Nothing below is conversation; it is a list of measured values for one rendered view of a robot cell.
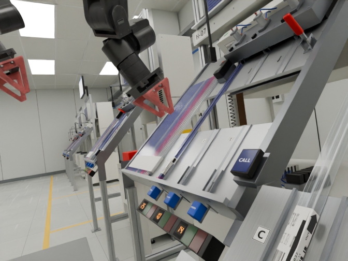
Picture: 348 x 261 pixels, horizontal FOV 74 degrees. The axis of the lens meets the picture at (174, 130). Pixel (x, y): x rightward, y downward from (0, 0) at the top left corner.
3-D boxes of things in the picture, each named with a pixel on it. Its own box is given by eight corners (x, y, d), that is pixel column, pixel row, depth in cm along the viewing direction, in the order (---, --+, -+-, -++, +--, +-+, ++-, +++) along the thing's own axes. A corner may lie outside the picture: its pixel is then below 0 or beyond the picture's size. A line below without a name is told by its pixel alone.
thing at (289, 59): (320, 78, 54) (308, 61, 52) (181, 115, 112) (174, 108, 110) (359, 0, 65) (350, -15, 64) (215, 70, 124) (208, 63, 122)
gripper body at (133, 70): (148, 85, 59) (129, 61, 57) (165, 72, 50) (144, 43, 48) (129, 99, 57) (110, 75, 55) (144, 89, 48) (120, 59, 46)
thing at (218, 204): (248, 226, 40) (222, 203, 38) (133, 180, 99) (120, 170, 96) (251, 219, 41) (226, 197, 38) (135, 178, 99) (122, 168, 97)
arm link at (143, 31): (82, 9, 47) (110, 8, 42) (121, -7, 53) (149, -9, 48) (103, 63, 54) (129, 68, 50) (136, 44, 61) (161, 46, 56)
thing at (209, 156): (242, 212, 40) (231, 201, 39) (130, 174, 98) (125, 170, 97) (285, 129, 47) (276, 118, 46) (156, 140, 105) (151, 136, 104)
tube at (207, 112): (161, 181, 65) (158, 179, 65) (159, 180, 66) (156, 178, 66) (243, 65, 83) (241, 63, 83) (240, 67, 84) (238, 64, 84)
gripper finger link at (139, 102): (168, 109, 61) (146, 80, 59) (181, 104, 55) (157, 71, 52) (150, 125, 58) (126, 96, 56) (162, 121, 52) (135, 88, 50)
